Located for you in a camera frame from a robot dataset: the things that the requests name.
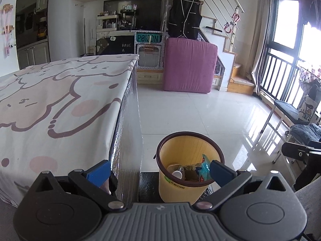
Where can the blue jeans pile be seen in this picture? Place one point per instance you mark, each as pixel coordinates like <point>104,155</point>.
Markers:
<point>303,131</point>

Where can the black vest with white trim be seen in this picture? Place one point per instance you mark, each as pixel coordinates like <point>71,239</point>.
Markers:
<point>184,17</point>

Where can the pink wall hanger decoration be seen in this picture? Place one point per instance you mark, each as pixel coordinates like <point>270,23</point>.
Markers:
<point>7,27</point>

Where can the purple folded mattress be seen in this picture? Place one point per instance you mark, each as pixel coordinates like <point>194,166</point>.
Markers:
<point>188,65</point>

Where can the pink hook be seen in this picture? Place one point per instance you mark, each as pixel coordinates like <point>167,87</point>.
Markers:
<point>227,28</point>
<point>236,17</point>

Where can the white folding chair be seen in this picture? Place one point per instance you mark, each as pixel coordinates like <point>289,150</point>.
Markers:
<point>286,109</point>

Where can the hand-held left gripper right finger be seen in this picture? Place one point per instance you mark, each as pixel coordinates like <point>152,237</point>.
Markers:
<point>220,173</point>

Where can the shelf with bottles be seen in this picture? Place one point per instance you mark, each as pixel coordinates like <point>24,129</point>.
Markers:
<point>148,15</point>

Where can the black shelf rack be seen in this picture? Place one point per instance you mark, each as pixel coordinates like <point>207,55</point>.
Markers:
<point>128,18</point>

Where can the cream kitchen base cabinet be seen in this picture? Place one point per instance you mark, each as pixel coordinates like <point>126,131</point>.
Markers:
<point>32,55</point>

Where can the white shelf rack with bottles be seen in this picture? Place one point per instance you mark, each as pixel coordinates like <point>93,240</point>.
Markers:
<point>107,23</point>

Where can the dark hanging garment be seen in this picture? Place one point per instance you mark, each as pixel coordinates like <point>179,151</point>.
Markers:
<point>309,7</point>

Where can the small white cup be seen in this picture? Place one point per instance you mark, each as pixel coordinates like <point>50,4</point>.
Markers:
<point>177,173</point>

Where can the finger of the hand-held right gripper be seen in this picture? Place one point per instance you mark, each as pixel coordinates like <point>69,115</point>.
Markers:
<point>292,151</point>

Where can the blue plastic snack bag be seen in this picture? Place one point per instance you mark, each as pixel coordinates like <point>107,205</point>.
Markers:
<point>205,167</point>

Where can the beige curtain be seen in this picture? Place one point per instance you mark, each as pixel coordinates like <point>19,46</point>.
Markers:
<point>260,42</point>

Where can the wooden staircase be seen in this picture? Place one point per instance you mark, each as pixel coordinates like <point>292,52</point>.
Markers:
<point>238,82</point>

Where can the cartoon tote bag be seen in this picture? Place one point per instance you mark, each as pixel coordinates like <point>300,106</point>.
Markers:
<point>307,108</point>

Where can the cream low drawer cabinet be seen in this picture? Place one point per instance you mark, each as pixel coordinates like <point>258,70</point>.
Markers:
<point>148,77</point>

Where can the dark framed window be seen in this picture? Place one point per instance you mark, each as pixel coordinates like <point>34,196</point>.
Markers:
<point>286,25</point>

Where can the black chalkboard sign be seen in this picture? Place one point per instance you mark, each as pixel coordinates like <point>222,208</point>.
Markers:
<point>117,45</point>

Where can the yellow plastic waste bin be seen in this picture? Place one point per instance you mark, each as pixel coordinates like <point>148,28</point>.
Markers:
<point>175,153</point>

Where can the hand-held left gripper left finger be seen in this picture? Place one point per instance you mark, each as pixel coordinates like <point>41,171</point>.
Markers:
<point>99,174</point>

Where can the dark cloth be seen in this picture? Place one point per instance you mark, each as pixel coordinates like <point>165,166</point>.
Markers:
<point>309,182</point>

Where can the black window guard rail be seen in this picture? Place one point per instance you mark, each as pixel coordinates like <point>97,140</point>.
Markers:
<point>283,54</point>

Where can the teal letter sign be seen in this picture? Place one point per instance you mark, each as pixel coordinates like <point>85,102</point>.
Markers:
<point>148,38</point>

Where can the metal stair railing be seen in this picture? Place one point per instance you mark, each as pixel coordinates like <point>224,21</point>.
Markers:
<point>235,0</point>

